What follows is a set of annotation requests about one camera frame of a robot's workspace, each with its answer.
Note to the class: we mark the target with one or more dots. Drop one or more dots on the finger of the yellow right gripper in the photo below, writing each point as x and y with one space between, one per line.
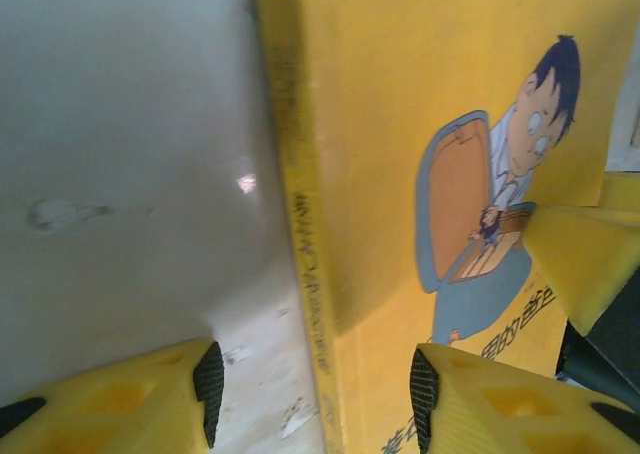
622 191
585 254

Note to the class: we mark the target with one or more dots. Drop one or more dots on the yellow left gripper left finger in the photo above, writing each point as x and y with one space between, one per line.
100 414

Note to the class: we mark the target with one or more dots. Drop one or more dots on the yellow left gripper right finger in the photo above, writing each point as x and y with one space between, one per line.
500 409

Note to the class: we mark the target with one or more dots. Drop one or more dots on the yellow cartoon cover book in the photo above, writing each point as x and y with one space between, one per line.
375 124

